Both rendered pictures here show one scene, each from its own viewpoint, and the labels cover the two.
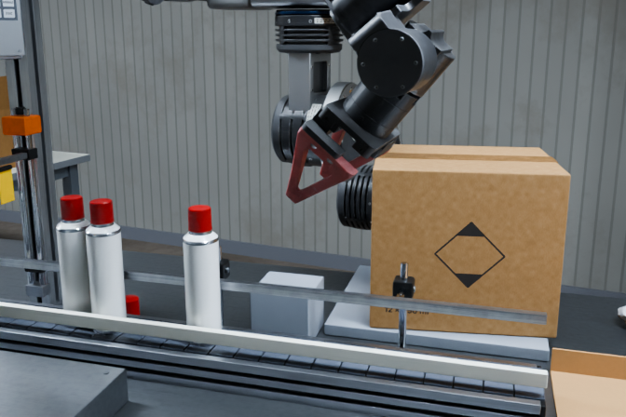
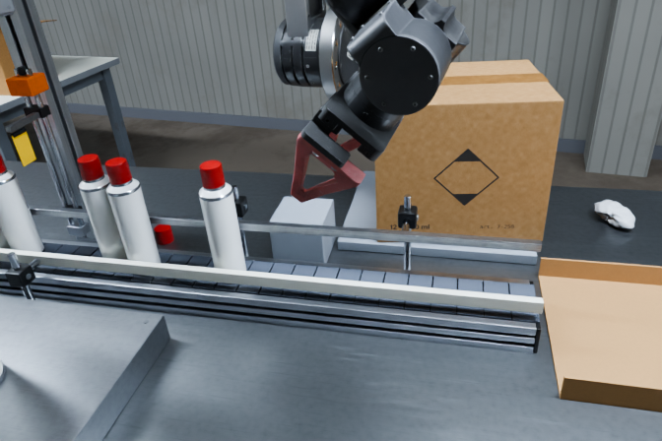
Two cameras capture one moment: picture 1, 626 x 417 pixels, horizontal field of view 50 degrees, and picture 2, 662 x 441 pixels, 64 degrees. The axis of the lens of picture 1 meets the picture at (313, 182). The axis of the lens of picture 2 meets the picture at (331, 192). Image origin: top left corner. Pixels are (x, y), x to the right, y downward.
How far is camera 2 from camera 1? 0.22 m
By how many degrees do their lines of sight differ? 16
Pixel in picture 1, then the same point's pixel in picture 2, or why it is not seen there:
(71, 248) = (97, 206)
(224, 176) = (239, 62)
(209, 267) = (227, 219)
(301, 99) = (298, 26)
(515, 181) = (510, 109)
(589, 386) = (573, 290)
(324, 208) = not seen: hidden behind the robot
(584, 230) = not seen: hidden behind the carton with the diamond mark
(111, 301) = (142, 248)
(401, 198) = (401, 131)
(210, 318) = (233, 260)
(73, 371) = (116, 322)
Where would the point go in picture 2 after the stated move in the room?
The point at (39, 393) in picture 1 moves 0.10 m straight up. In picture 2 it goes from (88, 350) to (66, 295)
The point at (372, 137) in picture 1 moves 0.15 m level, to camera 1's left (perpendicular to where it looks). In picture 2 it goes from (378, 134) to (211, 147)
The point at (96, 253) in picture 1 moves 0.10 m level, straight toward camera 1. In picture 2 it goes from (120, 211) to (122, 242)
